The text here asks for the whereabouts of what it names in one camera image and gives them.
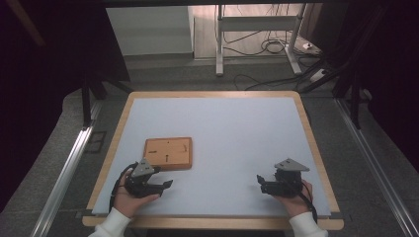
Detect person's right hand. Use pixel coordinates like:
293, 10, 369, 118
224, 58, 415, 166
272, 179, 314, 218

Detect white metal desk frame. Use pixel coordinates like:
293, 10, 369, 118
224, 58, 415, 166
214, 3, 308, 78

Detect white table mat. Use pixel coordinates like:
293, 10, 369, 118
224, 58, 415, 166
91, 96, 332, 217

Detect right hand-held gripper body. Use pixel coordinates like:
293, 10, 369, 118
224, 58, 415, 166
260, 158, 311, 198

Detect white cabinet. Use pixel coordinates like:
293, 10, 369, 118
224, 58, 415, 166
105, 6, 195, 56

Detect wooden table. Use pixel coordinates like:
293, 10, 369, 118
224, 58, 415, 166
81, 90, 345, 231

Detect person's left hand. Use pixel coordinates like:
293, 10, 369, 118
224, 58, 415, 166
113, 170, 161, 219

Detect aluminium rail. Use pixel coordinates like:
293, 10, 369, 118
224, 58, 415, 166
30, 102, 103, 237
333, 98, 419, 237

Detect black floor cables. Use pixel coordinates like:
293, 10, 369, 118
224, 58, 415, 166
222, 4, 334, 92

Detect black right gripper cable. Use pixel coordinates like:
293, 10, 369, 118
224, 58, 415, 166
297, 181, 319, 224

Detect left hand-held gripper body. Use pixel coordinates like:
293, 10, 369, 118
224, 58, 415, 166
124, 158, 163, 199

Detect black metal stand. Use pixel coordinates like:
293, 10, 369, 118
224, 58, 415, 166
80, 73, 134, 128
331, 63, 365, 130

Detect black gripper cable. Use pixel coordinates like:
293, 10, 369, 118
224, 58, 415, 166
108, 161, 139, 213
297, 181, 319, 224

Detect white power strip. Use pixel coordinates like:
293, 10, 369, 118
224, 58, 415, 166
309, 67, 329, 84

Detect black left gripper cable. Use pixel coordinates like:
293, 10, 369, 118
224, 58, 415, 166
108, 161, 139, 213

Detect wooden picture frame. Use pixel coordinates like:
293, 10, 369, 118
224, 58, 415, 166
142, 136, 194, 171

